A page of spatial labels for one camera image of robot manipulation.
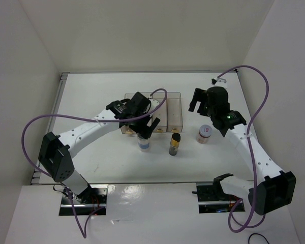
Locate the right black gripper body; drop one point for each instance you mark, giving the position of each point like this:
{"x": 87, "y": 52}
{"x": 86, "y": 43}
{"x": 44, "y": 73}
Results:
{"x": 212, "y": 113}

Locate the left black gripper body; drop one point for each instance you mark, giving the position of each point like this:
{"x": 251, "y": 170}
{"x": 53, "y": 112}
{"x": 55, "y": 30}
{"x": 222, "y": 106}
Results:
{"x": 137, "y": 122}

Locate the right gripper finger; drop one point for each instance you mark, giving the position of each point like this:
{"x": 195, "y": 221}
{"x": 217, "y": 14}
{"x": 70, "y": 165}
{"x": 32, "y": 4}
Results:
{"x": 203, "y": 108}
{"x": 198, "y": 96}

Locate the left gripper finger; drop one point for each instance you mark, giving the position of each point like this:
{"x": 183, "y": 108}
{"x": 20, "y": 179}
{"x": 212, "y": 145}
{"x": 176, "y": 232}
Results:
{"x": 144, "y": 131}
{"x": 154, "y": 124}

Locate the white blue cylindrical shaker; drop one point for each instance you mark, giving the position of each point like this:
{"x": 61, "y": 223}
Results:
{"x": 144, "y": 144}

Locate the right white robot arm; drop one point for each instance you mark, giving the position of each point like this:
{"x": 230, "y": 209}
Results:
{"x": 272, "y": 188}

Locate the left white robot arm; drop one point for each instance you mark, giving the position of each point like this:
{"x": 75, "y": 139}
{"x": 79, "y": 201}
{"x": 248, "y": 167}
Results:
{"x": 57, "y": 151}

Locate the clear organizer bin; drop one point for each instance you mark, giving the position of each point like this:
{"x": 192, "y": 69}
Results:
{"x": 147, "y": 94}
{"x": 161, "y": 113}
{"x": 125, "y": 129}
{"x": 174, "y": 112}

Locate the red label spice jar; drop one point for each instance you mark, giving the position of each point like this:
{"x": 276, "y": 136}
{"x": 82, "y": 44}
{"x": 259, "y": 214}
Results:
{"x": 204, "y": 133}

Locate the black gold pepper grinder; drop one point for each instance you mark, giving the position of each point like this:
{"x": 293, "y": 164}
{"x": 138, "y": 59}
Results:
{"x": 174, "y": 144}

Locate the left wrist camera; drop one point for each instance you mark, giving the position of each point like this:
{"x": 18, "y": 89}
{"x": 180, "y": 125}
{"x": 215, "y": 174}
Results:
{"x": 153, "y": 104}

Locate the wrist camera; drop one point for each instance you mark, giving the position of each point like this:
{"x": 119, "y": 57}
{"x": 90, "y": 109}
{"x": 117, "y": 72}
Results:
{"x": 153, "y": 104}
{"x": 219, "y": 82}

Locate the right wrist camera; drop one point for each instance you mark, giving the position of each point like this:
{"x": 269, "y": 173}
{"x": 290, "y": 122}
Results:
{"x": 219, "y": 82}

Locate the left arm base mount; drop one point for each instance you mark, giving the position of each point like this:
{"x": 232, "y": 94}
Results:
{"x": 95, "y": 204}

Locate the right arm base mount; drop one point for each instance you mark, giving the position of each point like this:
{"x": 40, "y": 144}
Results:
{"x": 210, "y": 202}

